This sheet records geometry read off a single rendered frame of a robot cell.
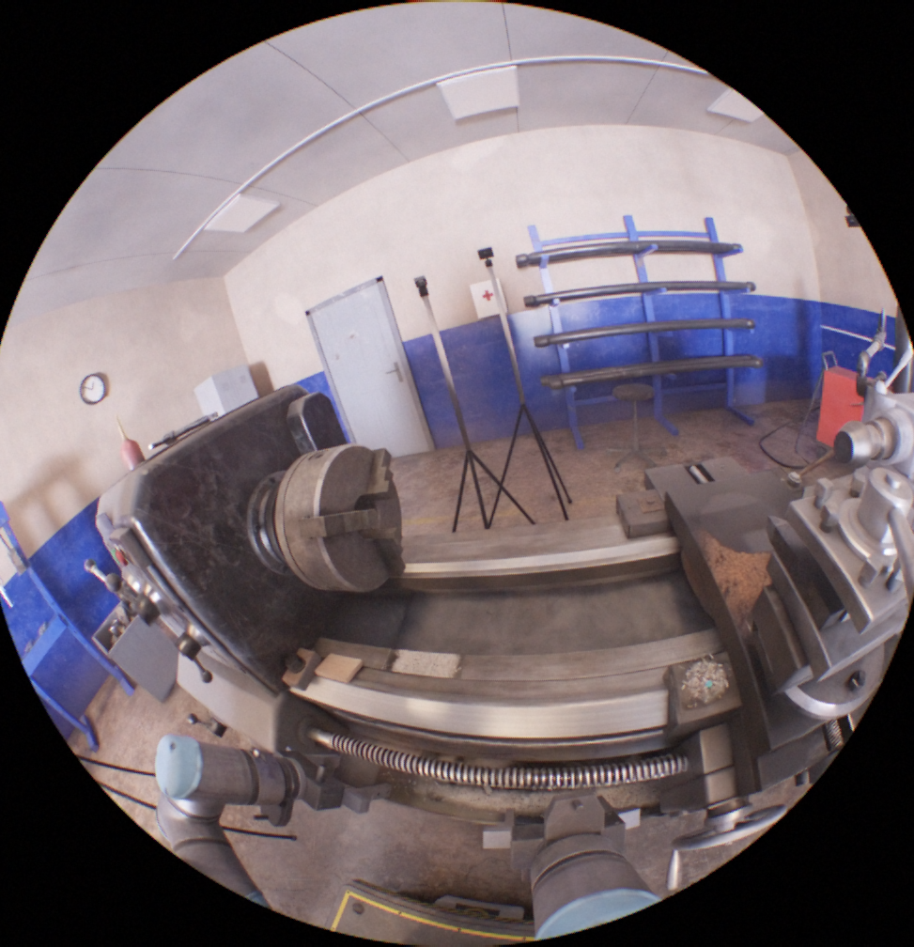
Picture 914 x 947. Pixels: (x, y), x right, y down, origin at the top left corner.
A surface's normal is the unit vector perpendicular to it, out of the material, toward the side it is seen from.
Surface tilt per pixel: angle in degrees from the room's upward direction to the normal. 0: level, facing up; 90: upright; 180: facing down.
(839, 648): 0
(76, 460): 90
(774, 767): 0
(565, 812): 25
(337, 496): 90
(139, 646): 90
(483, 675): 0
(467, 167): 90
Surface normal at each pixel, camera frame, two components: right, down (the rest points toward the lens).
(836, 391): -0.96, 0.29
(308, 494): -0.33, -0.37
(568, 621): 0.07, -0.79
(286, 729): 0.94, -0.14
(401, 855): -0.26, -0.87
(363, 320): -0.20, 0.48
